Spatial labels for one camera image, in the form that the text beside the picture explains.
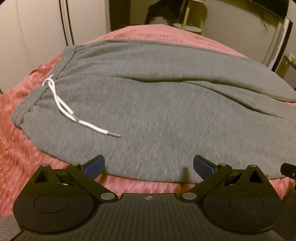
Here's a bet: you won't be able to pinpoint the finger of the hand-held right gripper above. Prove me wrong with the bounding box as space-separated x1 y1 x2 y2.
280 163 296 179

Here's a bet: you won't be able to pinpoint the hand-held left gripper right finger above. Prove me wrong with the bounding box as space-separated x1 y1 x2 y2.
179 155 267 202

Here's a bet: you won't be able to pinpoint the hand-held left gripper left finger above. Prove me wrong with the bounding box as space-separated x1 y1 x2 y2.
31 156 118 202

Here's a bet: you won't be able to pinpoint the grey pants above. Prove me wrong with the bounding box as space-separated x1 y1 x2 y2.
11 40 296 184

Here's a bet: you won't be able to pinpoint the pink ribbed blanket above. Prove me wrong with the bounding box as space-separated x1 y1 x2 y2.
0 24 296 218

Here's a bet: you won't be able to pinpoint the dark shelf with small things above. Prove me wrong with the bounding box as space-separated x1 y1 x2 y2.
276 53 296 90

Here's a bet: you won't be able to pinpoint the white panel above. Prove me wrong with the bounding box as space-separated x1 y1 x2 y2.
262 17 291 71

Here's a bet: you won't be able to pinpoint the yellow side table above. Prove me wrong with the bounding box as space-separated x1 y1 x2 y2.
173 0 210 32

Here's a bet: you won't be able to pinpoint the dark cloth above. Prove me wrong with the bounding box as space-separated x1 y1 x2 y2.
144 0 184 26

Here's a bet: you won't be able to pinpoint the black television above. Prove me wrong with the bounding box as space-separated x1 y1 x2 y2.
245 0 290 19

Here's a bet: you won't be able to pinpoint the white drawstring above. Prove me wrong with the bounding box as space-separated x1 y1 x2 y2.
43 75 122 138

